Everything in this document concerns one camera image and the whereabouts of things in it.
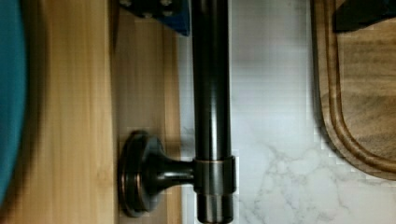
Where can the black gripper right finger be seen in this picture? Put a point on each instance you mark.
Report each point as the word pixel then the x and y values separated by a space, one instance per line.
pixel 353 15

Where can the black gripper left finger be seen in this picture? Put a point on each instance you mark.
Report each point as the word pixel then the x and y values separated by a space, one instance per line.
pixel 174 14

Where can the light wooden drawer cabinet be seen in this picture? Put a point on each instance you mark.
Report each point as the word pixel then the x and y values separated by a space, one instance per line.
pixel 95 74

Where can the dark wooden cutting board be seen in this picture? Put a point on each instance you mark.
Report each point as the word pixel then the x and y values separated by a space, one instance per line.
pixel 355 75

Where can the teal round object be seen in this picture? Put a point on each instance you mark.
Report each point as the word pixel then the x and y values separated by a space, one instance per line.
pixel 13 87

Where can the black drawer handle bar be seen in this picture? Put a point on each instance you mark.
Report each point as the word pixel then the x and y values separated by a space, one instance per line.
pixel 144 171

